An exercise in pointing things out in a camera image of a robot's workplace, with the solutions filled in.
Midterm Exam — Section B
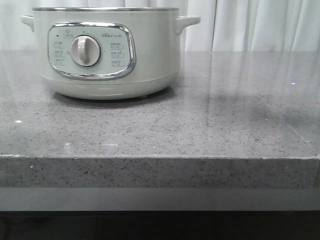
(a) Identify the pale green electric cooking pot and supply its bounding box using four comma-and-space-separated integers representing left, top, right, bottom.
20, 7, 201, 100

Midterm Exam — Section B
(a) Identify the white pleated curtain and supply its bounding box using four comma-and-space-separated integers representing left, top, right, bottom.
0, 0, 320, 52

